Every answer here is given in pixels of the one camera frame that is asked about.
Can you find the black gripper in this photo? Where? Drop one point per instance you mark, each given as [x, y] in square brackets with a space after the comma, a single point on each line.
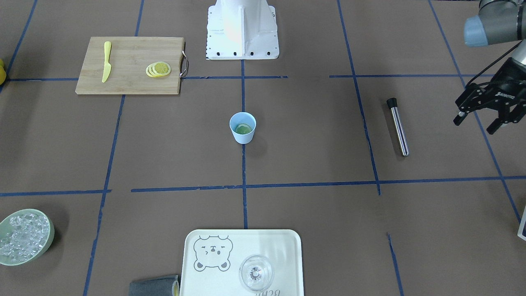
[511, 80]

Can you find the steel muddler black tip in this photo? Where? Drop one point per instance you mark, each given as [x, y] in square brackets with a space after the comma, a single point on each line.
[401, 135]

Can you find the yellow lemon slices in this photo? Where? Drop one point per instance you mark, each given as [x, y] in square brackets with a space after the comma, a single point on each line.
[158, 69]

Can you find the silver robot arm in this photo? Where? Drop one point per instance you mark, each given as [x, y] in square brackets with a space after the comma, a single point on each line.
[497, 21]

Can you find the light blue cup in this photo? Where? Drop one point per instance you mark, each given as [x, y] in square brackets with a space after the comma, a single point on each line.
[242, 117]

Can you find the green lime slice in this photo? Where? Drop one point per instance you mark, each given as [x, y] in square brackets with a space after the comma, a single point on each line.
[243, 129]

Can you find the clear wine glass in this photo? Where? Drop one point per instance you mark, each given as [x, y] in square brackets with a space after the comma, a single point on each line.
[256, 273]

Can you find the cream bear tray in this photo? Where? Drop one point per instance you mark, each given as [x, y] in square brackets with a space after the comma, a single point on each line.
[212, 259]

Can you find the bamboo cutting board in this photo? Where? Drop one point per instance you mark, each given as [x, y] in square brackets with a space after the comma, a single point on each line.
[130, 55]

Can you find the yellow plastic knife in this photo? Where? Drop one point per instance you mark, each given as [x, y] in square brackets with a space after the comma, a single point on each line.
[107, 65]

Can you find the green bowl of ice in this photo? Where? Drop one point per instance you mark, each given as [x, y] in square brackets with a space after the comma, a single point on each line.
[25, 235]

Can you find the white wire cup rack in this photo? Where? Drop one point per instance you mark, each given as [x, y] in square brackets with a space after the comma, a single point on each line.
[522, 226]

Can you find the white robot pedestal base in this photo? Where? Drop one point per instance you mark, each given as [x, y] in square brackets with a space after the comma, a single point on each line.
[242, 30]

